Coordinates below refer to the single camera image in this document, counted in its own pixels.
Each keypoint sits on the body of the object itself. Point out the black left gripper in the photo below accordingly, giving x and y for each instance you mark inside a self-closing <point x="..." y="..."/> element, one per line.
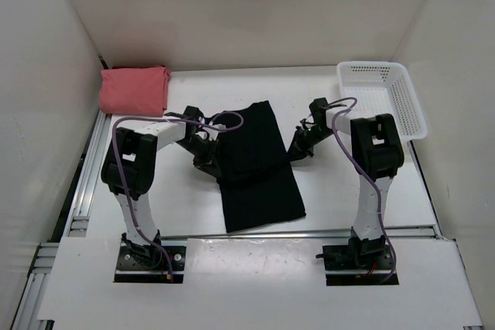
<point x="209" y="161"/>

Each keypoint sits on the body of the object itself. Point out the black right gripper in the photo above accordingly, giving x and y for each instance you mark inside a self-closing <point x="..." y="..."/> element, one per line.
<point x="298" y="148"/>

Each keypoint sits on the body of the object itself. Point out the black t-shirt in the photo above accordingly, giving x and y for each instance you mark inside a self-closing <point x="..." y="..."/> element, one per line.
<point x="257" y="184"/>

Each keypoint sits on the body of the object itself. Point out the pink t-shirt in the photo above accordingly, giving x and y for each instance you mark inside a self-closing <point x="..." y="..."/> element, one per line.
<point x="135" y="91"/>

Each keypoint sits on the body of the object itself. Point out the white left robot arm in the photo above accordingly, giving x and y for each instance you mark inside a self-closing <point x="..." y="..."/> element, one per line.
<point x="129" y="171"/>

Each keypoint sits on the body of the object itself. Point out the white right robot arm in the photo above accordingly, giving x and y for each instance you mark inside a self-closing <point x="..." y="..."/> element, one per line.
<point x="373" y="146"/>

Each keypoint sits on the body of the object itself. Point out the white plastic basket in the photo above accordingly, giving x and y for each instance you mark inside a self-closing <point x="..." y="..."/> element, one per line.
<point x="384" y="88"/>

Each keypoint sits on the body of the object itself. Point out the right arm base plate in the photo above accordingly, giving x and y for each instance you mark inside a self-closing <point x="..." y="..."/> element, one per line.
<point x="342" y="270"/>

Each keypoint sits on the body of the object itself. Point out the aluminium table edge rail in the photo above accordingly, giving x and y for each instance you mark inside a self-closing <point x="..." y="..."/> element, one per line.
<point x="415" y="232"/>

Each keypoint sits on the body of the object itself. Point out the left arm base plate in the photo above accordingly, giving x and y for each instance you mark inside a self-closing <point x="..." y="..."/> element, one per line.
<point x="137" y="264"/>

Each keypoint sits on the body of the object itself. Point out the aluminium side frame rail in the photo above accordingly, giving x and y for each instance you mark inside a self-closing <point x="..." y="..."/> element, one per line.
<point x="75" y="225"/>

